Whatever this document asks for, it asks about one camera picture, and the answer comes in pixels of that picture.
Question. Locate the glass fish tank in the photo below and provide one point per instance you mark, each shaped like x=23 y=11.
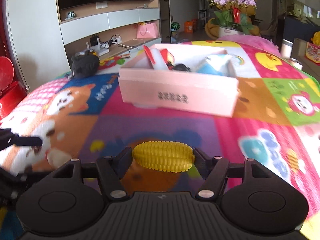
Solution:
x=297 y=19

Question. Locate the colourful cartoon play mat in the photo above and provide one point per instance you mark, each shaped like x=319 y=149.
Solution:
x=275 y=122

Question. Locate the orange storage box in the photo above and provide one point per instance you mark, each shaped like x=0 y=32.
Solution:
x=190 y=26

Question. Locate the black plush toy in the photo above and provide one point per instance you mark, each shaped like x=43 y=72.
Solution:
x=85 y=65

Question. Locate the white blue medicine box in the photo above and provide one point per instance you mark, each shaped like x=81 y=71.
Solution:
x=215 y=64

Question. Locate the pink cardboard box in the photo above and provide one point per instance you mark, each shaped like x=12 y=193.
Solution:
x=140 y=84

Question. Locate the yellow toy corn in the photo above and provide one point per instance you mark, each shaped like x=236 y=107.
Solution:
x=165 y=156

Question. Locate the red gift box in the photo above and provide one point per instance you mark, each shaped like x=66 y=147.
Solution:
x=12 y=91

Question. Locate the pink gift bag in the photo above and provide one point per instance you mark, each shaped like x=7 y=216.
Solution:
x=147 y=30

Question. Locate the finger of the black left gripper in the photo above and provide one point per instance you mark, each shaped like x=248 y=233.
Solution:
x=7 y=139

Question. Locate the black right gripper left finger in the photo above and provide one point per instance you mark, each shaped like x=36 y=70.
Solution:
x=75 y=195

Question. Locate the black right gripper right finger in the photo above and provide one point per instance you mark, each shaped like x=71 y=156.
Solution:
x=250 y=196

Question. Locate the white thermos cup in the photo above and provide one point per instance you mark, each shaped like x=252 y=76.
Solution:
x=286 y=48

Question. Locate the white wall shelf unit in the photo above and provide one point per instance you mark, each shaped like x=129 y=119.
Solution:
x=37 y=34

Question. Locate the green watermelon ball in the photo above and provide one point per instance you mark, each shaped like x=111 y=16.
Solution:
x=175 y=26

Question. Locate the white wifi router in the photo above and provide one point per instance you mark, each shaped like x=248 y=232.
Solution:
x=97 y=47

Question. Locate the yellow kids backpack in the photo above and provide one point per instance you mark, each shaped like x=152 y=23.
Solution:
x=313 y=48

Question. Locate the red cap figurine keychain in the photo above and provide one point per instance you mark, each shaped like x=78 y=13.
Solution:
x=170 y=61

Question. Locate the yellow plush bear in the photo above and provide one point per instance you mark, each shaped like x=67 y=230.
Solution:
x=215 y=31

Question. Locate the purple orchid flower pot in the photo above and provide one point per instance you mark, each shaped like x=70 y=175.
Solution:
x=233 y=14

